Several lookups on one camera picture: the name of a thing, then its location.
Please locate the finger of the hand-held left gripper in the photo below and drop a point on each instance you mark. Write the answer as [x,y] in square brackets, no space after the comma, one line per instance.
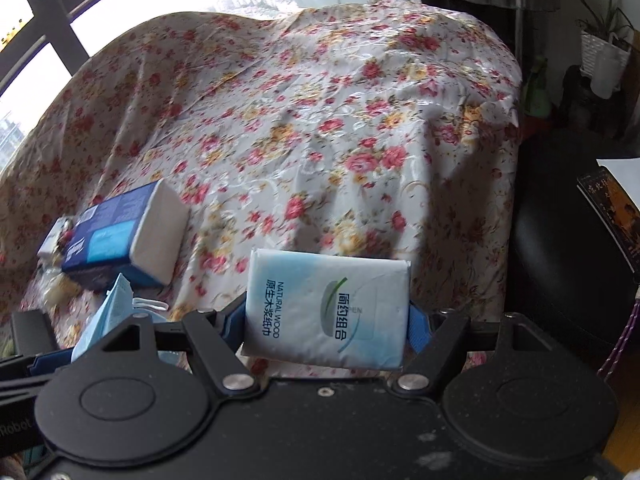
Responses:
[50,364]

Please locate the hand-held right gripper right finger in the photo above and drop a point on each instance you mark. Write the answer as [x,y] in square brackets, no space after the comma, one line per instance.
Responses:
[417,330]

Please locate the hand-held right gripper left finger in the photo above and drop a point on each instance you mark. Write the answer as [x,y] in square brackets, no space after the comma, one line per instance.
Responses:
[235,322]

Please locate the light blue face mask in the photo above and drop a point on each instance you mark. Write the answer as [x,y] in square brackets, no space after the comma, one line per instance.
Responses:
[107,310]

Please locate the white pocket tissue pack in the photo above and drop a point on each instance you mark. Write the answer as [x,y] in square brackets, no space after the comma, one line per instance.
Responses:
[325,310]

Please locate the clear plastic bag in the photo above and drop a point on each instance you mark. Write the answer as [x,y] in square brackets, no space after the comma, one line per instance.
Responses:
[52,255]

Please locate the blue tissue pack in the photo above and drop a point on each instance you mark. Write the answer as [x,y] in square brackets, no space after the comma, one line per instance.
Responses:
[105,240]

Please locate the floral printed cloth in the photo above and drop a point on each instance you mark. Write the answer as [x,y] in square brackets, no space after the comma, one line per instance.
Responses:
[300,135]

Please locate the dark covered book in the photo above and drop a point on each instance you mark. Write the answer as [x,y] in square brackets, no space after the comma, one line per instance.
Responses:
[612,210]

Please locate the green bottle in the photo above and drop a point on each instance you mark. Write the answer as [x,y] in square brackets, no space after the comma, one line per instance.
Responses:
[537,95]

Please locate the potted plant in white pot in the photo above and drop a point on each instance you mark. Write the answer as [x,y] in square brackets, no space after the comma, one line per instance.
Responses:
[602,55]

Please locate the dark window frame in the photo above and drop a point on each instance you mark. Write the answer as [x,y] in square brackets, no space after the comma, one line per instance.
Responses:
[50,15]

